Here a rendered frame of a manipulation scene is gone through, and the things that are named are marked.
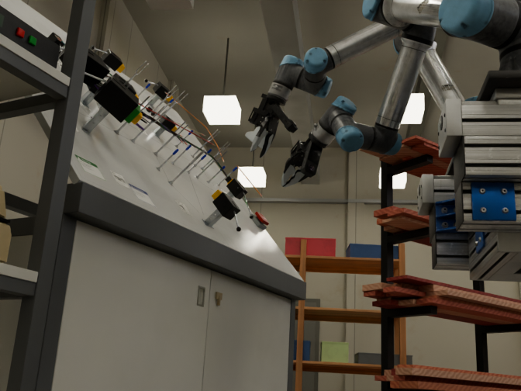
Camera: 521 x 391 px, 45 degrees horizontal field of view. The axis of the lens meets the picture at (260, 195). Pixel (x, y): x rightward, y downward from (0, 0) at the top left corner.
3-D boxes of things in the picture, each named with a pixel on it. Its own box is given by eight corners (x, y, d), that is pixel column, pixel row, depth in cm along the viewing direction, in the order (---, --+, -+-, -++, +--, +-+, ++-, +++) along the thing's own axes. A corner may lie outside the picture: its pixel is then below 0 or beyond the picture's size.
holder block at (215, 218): (219, 244, 176) (244, 220, 175) (198, 214, 182) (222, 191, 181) (227, 248, 180) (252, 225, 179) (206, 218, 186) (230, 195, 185)
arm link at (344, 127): (379, 137, 189) (367, 118, 197) (346, 129, 184) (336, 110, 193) (367, 158, 193) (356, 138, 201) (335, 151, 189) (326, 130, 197)
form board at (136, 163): (74, 185, 130) (79, 179, 130) (-57, -48, 183) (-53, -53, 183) (300, 284, 230) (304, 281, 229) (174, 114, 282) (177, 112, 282)
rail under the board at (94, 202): (305, 300, 227) (306, 282, 229) (78, 211, 127) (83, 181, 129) (291, 300, 229) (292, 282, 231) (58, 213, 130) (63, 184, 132)
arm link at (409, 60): (436, 1, 193) (383, 151, 205) (407, -10, 188) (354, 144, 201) (458, 3, 182) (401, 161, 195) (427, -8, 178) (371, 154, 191)
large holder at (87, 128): (46, 91, 156) (86, 50, 154) (101, 137, 163) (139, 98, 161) (43, 97, 150) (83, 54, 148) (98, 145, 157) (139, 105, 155)
